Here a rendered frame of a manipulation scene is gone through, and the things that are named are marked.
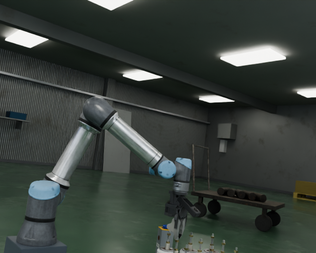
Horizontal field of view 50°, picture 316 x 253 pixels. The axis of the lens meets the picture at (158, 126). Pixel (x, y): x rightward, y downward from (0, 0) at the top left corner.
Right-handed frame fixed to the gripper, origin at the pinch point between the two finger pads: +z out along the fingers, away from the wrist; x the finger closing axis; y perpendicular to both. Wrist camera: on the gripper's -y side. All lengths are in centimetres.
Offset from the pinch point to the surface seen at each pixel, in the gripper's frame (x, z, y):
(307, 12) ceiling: -367, -273, 22
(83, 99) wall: -626, -185, 724
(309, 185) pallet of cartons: -921, -6, 77
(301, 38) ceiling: -470, -273, 46
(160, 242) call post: -17.6, 9.8, 19.3
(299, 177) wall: -1074, -26, 130
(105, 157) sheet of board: -688, -9, 649
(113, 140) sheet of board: -717, -68, 651
